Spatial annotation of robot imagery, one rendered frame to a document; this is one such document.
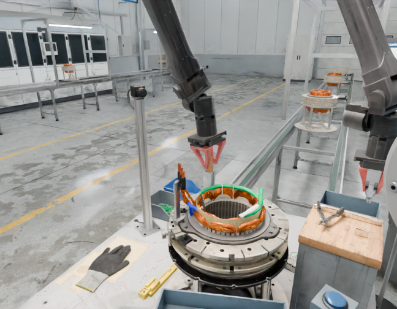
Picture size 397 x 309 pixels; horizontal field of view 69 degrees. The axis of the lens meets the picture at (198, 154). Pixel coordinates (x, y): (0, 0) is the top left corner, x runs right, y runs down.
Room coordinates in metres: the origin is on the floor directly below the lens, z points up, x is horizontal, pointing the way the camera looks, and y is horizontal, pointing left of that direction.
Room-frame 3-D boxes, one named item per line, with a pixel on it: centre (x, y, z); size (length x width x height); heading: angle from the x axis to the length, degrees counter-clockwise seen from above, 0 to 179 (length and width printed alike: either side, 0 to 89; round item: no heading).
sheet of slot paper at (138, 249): (0.85, 0.34, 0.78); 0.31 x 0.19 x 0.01; 153
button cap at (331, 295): (0.45, -0.28, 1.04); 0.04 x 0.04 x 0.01
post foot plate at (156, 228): (1.06, 0.22, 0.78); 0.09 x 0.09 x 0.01; 38
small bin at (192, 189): (1.34, 0.08, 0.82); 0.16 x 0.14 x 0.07; 64
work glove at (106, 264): (0.84, 0.33, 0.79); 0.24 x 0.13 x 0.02; 153
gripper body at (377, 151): (0.66, -0.45, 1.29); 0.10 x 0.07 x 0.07; 59
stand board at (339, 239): (0.67, -0.40, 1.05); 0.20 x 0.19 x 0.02; 148
